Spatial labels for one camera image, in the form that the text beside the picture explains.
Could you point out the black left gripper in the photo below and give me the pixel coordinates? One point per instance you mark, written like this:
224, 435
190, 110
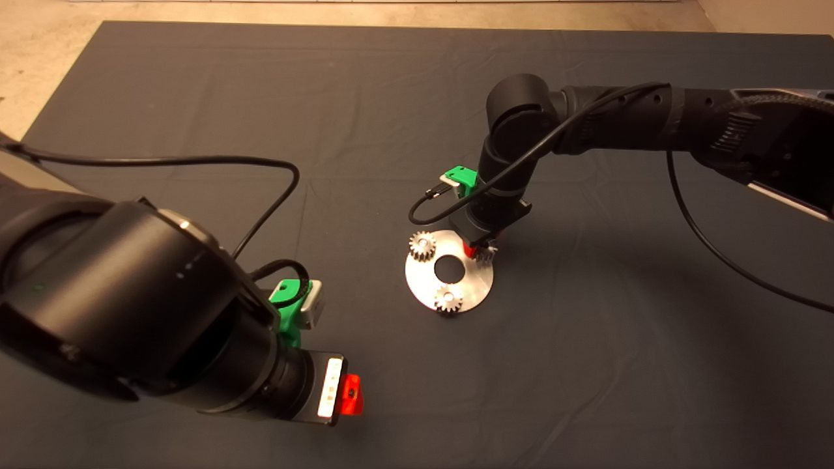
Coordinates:
319, 387

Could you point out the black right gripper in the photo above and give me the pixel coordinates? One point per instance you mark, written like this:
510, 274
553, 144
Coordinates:
488, 215

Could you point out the steel planetary gear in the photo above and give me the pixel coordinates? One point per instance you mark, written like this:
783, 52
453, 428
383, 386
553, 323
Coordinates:
449, 306
486, 255
422, 254

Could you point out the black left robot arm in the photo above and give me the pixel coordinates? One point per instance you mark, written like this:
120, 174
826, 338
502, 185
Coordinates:
130, 306

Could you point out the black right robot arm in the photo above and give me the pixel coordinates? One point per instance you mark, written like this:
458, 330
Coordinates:
638, 117

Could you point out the round metal carrier plate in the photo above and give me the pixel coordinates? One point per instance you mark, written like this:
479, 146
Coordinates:
479, 286

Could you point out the dark grey table cloth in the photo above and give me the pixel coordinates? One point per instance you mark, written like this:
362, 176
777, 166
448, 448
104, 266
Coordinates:
586, 358

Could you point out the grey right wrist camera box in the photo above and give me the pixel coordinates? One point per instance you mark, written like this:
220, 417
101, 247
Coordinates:
451, 184

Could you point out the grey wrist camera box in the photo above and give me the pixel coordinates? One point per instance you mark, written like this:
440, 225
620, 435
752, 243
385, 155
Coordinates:
313, 305
451, 184

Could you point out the green right camera mount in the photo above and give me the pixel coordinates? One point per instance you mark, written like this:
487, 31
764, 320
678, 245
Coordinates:
464, 176

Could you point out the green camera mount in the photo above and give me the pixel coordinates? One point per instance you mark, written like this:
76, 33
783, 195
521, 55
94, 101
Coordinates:
287, 319
464, 176

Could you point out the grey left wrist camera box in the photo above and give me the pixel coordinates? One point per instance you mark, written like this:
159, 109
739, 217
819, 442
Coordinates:
313, 305

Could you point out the green left camera mount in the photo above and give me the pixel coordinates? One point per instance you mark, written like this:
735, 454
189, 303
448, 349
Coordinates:
287, 319

